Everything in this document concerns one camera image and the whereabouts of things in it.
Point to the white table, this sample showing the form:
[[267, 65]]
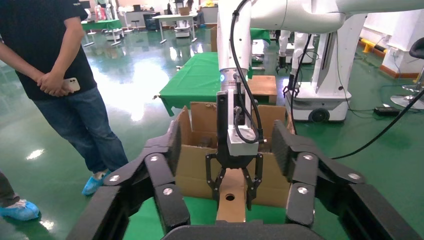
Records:
[[175, 16]]

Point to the black power adapter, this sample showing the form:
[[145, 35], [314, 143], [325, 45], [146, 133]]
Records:
[[386, 111]]

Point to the green cloth covered table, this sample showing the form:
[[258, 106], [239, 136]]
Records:
[[102, 24], [260, 34]]

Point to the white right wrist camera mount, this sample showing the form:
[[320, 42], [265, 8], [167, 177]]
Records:
[[242, 147]]

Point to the person in black t-shirt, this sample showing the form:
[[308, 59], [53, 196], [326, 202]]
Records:
[[39, 33]]

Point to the person in taupe trousers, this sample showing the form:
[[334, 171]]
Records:
[[20, 211]]

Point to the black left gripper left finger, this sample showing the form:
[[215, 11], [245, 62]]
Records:
[[155, 185]]

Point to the black storage crate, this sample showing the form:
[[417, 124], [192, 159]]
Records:
[[151, 21]]

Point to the black stool with chrome base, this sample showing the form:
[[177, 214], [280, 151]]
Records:
[[410, 99]]

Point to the large open cardboard carton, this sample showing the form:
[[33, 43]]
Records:
[[195, 172]]

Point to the metal binder clip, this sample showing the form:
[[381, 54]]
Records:
[[179, 68], [155, 97]]

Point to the small cardboard box with hole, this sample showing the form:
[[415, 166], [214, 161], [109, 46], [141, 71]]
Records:
[[232, 212]]

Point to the white wheeled robot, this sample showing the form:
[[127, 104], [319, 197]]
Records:
[[331, 76]]

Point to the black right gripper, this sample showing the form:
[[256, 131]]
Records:
[[222, 126]]

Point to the white smartphone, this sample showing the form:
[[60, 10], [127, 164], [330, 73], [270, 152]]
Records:
[[73, 85]]

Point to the yellow floor barrier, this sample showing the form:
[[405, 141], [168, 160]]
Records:
[[367, 46]]

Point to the white wheeled cart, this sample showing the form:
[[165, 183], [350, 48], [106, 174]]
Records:
[[114, 34], [182, 30]]

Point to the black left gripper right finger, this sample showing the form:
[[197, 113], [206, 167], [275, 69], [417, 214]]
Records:
[[318, 175]]

